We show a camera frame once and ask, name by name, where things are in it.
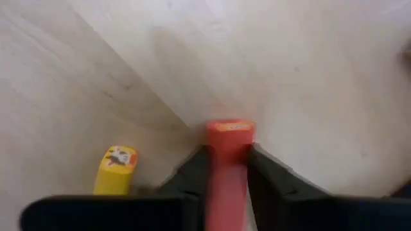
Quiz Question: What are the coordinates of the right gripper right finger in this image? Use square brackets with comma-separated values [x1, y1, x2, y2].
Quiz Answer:
[247, 144, 333, 231]

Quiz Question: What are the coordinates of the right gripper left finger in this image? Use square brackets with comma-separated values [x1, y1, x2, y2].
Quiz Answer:
[157, 146, 210, 231]

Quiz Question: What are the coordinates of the red wooden block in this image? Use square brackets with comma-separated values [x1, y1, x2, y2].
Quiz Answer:
[204, 119, 257, 231]

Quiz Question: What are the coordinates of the yellow wooden block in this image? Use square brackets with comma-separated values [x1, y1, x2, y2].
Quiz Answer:
[92, 145, 139, 196]

